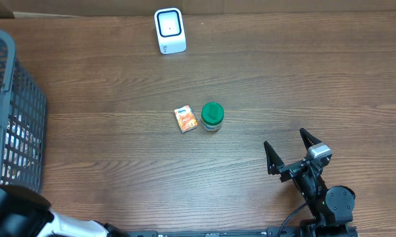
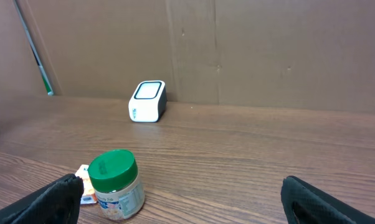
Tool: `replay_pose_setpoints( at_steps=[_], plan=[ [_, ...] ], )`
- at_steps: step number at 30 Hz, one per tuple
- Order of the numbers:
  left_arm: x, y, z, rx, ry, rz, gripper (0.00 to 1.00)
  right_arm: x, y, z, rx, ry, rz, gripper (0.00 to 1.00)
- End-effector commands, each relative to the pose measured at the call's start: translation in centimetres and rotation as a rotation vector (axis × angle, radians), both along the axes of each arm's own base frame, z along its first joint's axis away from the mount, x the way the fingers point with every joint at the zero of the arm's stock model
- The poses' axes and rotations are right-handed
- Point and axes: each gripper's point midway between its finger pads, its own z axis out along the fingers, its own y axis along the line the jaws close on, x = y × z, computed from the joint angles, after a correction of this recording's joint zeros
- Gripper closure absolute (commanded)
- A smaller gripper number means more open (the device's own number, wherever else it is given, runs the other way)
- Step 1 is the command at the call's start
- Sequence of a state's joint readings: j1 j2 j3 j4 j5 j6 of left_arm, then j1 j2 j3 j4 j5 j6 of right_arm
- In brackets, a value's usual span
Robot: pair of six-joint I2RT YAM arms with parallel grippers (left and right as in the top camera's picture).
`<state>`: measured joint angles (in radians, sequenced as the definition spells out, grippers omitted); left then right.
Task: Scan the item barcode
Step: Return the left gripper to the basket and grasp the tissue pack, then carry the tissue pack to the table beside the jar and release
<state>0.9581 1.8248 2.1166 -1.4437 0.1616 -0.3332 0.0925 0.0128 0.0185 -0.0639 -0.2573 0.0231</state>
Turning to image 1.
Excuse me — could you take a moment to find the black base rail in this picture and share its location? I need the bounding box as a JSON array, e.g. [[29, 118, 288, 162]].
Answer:
[[125, 225, 360, 237]]

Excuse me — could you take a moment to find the white barcode scanner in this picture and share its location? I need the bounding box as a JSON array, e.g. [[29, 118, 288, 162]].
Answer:
[[154, 7, 187, 55]]

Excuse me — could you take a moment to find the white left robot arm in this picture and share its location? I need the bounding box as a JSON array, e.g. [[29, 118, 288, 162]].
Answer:
[[0, 184, 128, 237]]

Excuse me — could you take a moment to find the green lid jar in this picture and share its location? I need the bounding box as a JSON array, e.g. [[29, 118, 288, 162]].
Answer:
[[201, 102, 224, 132]]

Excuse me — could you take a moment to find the dark grey plastic basket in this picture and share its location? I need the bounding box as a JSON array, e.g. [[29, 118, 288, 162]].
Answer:
[[0, 30, 47, 192]]

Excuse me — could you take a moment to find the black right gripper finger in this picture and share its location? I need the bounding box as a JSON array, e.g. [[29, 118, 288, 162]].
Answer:
[[299, 128, 322, 150], [264, 141, 284, 175]]

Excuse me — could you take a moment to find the orange tissue pack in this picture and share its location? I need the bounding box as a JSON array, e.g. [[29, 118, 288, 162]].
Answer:
[[174, 105, 198, 133]]

